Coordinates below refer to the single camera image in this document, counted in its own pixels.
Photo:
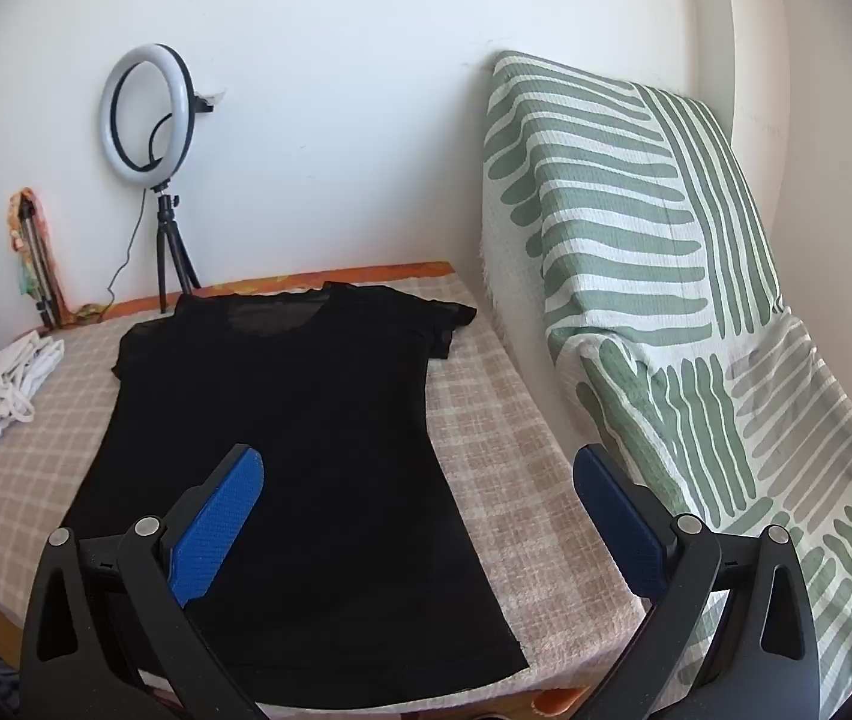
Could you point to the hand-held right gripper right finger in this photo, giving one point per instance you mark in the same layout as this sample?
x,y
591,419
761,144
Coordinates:
x,y
625,525

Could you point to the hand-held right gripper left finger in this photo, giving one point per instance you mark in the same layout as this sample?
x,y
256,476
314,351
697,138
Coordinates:
x,y
216,517

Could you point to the black t-shirt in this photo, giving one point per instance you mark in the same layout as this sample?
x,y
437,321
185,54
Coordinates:
x,y
306,427

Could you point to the white garment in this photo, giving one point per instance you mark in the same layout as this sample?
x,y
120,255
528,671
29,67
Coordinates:
x,y
2,390

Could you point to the small black tripod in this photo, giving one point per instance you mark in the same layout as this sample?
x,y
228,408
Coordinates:
x,y
166,240

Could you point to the green striped white blanket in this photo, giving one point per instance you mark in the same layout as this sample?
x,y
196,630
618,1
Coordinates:
x,y
621,240

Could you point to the folded grey tripod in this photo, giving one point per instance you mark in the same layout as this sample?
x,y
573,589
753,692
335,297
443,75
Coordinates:
x,y
42,274

